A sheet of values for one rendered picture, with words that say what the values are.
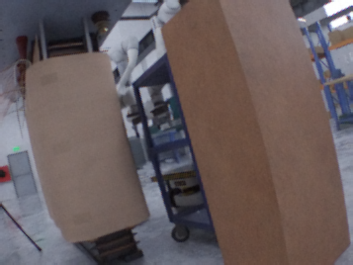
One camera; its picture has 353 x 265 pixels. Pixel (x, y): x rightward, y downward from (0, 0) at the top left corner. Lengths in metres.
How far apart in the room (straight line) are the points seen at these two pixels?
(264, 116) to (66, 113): 0.91
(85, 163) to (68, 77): 0.41
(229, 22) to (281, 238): 0.57
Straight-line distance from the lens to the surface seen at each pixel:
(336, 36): 9.01
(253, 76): 0.73
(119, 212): 1.36
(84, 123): 1.34
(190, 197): 2.19
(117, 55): 2.60
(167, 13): 2.07
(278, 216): 0.74
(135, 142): 10.61
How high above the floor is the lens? 0.52
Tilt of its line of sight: 2 degrees up
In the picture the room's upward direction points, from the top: 15 degrees counter-clockwise
